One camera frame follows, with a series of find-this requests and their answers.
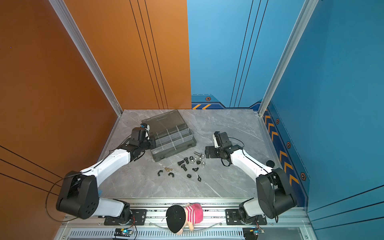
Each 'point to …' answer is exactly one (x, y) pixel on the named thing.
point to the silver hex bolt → (196, 153)
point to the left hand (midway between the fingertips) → (155, 138)
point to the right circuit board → (252, 233)
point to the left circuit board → (123, 232)
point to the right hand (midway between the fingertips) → (211, 151)
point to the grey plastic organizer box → (172, 134)
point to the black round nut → (189, 176)
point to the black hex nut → (191, 158)
